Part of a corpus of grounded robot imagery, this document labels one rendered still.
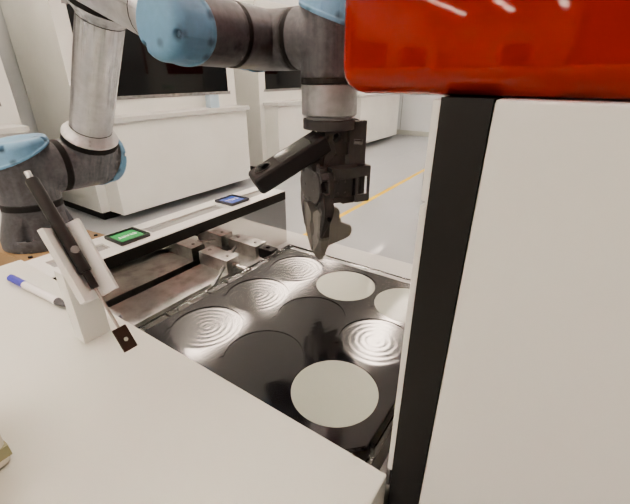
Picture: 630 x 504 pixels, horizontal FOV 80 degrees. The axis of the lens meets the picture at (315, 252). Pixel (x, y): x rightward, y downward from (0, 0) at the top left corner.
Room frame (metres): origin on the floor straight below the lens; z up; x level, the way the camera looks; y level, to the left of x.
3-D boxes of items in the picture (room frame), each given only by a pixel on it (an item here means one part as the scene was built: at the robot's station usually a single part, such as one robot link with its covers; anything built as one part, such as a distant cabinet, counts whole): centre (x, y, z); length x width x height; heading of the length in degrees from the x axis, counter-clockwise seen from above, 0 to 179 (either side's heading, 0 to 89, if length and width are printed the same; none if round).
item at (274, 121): (5.96, 0.42, 1.00); 1.80 x 1.08 x 2.00; 146
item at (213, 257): (0.67, 0.19, 0.89); 0.08 x 0.03 x 0.03; 56
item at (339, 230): (0.54, -0.03, 1.01); 0.06 x 0.03 x 0.09; 113
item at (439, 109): (0.51, -0.29, 1.02); 0.81 x 0.03 x 0.40; 146
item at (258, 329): (0.47, 0.01, 0.90); 0.34 x 0.34 x 0.01; 56
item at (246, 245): (0.74, 0.15, 0.89); 0.08 x 0.03 x 0.03; 56
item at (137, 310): (0.61, 0.23, 0.87); 0.36 x 0.08 x 0.03; 146
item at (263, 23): (0.59, 0.07, 1.27); 0.11 x 0.11 x 0.08; 57
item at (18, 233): (0.80, 0.63, 0.93); 0.15 x 0.15 x 0.10
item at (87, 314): (0.33, 0.23, 1.03); 0.06 x 0.04 x 0.13; 56
